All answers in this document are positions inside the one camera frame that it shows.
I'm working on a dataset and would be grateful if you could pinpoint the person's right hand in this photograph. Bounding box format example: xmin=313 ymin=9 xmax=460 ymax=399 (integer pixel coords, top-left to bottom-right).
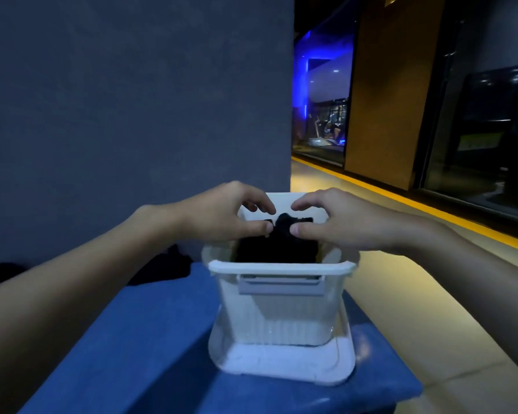
xmin=288 ymin=187 xmax=416 ymax=256

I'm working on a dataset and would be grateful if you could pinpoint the person's left hand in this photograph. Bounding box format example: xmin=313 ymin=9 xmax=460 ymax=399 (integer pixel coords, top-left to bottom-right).
xmin=176 ymin=181 xmax=277 ymax=244

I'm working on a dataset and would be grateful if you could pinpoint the black fingerless glove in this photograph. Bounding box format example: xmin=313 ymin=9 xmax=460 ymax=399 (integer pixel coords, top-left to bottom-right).
xmin=235 ymin=236 xmax=277 ymax=265
xmin=267 ymin=230 xmax=319 ymax=263
xmin=264 ymin=213 xmax=315 ymax=233
xmin=0 ymin=262 xmax=26 ymax=292
xmin=127 ymin=244 xmax=194 ymax=286

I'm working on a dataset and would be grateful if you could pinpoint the white storage box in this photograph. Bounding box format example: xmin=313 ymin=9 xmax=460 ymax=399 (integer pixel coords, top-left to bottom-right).
xmin=201 ymin=192 xmax=360 ymax=346

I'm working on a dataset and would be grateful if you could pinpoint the white plastic lid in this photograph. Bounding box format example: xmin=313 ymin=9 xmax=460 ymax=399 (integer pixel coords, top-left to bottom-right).
xmin=208 ymin=314 xmax=357 ymax=388

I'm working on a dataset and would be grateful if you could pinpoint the person's left forearm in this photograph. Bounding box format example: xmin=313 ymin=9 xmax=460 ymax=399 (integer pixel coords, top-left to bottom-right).
xmin=0 ymin=204 xmax=186 ymax=414

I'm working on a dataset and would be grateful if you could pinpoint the person's right forearm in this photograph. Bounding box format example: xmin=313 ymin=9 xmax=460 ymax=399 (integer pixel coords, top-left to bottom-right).
xmin=403 ymin=215 xmax=518 ymax=384

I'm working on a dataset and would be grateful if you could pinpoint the dark gym machine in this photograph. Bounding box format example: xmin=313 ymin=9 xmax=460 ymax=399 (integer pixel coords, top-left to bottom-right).
xmin=306 ymin=114 xmax=346 ymax=150

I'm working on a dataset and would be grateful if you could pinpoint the blue padded bench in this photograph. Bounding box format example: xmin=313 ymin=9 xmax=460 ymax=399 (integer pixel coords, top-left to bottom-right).
xmin=19 ymin=262 xmax=424 ymax=414

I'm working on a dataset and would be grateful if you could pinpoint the dark glass window panel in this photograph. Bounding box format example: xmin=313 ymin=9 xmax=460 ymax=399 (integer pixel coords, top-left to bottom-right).
xmin=418 ymin=0 xmax=518 ymax=225

